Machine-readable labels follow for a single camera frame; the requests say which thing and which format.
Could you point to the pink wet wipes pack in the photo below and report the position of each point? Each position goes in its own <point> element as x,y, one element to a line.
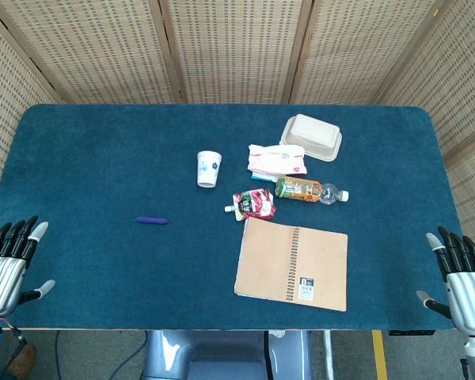
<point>277,158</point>

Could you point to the brown spiral notebook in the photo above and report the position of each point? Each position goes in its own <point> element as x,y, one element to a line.
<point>269,261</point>

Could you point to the beige takeaway food box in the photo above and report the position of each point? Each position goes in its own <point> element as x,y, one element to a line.
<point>310,136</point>

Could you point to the woven folding screen panel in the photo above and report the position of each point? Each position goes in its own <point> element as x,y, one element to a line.
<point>103,47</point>
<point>8,99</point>
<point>360,47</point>
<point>459,99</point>
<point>237,47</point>

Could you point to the orange label plastic bottle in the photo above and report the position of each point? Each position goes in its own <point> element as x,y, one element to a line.
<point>301,189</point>

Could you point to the purple plastic cylindrical stick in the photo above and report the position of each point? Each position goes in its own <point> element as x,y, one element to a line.
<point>152,220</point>

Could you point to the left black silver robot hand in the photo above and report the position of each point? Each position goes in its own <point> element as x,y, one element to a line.
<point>0,277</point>

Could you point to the blue tissue pack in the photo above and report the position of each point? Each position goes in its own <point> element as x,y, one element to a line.
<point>261,177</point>

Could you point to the grey table leg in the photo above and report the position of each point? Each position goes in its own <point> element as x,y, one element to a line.
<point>329,356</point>

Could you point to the grey robot base body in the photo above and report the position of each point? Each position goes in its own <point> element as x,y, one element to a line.
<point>221,356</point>

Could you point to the blue carpet table mat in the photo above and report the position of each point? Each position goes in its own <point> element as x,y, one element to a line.
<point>103,158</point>

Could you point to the red juice spout pouch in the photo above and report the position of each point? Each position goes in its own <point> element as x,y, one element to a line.
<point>253,204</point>

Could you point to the white floral paper cup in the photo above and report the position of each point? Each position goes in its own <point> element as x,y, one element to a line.
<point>209,168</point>

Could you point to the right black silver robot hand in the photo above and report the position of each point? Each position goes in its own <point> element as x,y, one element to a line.
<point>469,297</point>

